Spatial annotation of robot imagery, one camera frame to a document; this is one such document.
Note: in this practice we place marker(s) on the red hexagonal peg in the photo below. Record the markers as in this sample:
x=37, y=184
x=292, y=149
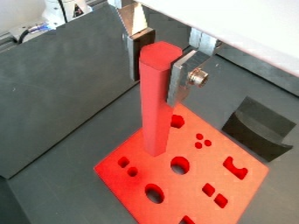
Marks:
x=154, y=64

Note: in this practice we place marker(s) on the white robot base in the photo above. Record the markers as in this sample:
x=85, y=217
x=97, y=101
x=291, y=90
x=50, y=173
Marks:
x=61, y=11

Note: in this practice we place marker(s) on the black curved block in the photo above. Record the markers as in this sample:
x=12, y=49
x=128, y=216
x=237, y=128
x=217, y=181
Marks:
x=257, y=127

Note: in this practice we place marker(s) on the red shape-sorting board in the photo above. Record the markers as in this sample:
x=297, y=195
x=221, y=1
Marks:
x=200, y=183

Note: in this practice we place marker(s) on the dark grey upright panel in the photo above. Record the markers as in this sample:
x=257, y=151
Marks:
x=58, y=78

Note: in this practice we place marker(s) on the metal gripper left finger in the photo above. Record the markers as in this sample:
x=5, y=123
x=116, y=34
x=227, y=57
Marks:
x=138, y=35

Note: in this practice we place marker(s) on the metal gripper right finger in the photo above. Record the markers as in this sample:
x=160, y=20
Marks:
x=187, y=68

